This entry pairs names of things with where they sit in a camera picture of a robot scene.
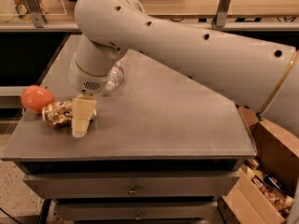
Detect red apple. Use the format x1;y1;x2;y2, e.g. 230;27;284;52
21;85;54;114

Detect blue pepsi can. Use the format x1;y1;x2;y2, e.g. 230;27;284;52
263;175;282;190

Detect crushed orange soda can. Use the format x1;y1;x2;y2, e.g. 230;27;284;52
42;100;73;128

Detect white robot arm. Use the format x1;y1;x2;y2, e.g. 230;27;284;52
69;0;299;135

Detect snack packets in box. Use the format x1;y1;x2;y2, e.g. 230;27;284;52
244;158;293;217

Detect drawer with knob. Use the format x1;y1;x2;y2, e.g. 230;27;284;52
55;202;217;221
23;171;239;200

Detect open cardboard box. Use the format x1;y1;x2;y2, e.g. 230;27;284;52
221;106;299;224

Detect colourful snack bag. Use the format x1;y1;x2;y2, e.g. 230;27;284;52
11;0;48;22

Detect clear plastic water bottle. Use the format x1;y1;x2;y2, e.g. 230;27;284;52
106;62;125;91

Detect upper drawer with knob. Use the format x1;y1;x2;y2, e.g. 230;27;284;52
23;171;239;200

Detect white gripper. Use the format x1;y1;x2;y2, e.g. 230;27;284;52
68;59;113;138

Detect grey cabinet with drawers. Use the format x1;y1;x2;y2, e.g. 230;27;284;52
0;32;258;224

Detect lower drawer with knob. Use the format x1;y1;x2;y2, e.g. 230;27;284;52
55;202;217;221

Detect left metal bracket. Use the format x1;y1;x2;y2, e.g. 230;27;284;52
25;0;46;28

